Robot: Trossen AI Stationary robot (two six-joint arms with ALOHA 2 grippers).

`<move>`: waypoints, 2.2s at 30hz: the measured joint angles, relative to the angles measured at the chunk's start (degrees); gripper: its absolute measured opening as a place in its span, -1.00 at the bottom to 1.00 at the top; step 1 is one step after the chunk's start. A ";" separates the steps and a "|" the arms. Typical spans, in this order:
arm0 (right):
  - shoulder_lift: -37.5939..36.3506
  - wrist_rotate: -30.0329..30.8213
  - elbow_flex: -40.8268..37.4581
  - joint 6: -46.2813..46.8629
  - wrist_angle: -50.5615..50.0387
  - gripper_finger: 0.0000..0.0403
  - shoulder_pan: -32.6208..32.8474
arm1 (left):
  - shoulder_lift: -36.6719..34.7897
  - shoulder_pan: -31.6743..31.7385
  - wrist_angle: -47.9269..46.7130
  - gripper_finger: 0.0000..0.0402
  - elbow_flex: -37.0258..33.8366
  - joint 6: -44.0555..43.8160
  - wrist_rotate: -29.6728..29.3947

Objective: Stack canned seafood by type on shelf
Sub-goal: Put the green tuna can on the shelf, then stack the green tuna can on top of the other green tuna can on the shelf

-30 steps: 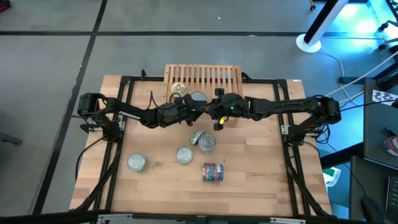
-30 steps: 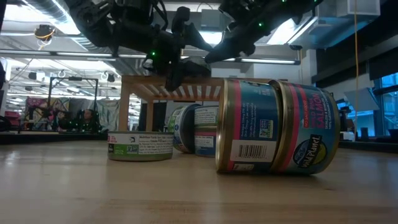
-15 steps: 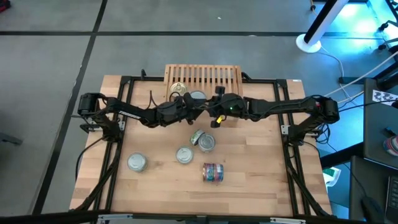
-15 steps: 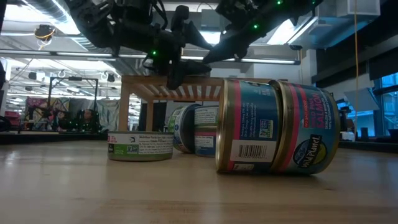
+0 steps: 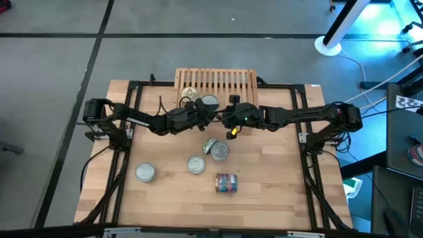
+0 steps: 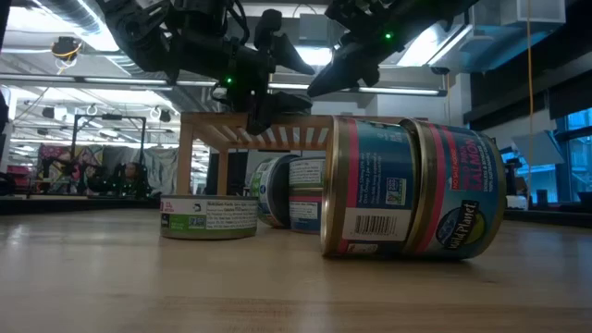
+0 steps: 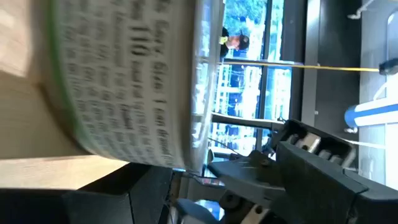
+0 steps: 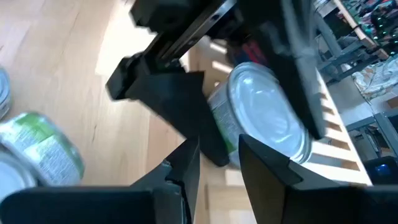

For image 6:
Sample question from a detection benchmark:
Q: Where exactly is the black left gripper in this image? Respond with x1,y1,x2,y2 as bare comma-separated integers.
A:
175,0,317,137

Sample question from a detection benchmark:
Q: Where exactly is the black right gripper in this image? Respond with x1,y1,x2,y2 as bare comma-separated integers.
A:
307,0,417,99

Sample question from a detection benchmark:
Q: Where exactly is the blue pink salmon can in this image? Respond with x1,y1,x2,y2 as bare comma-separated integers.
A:
400,117,508,261
320,115,420,259
289,187,325,235

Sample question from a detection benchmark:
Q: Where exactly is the wooden slatted shelf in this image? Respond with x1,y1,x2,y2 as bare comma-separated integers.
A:
175,112,429,196

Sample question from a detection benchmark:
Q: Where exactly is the black upright panel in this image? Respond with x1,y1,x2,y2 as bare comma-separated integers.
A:
205,150,251,196

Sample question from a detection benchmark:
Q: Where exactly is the long white ceiling light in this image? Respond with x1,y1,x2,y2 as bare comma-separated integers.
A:
0,72,449,97

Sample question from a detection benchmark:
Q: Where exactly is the person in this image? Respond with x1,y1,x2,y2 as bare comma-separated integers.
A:
120,161,141,187

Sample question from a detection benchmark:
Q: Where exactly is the white angled panel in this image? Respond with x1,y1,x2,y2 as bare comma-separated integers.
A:
510,129,566,167

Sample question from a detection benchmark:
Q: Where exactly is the small white box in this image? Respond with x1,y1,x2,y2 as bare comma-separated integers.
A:
503,193,529,211

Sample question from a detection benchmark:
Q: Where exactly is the black yellow ceiling device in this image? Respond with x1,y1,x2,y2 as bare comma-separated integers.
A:
49,35,83,64

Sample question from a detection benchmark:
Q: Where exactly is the colourful patterned cloth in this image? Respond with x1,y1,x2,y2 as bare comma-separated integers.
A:
36,143,105,194

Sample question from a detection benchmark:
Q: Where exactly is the blue lit window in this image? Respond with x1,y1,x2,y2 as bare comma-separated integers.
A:
553,107,592,204

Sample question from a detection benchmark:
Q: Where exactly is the red storage box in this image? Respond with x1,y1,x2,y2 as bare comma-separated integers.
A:
6,165,31,190

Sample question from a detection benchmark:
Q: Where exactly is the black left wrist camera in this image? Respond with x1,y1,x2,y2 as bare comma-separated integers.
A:
253,7,284,53

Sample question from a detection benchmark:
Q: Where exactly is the white rectangular ceiling duct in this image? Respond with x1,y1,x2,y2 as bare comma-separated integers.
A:
397,0,568,75

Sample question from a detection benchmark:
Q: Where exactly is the black metal frame rig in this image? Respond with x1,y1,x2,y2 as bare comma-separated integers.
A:
70,113,148,198

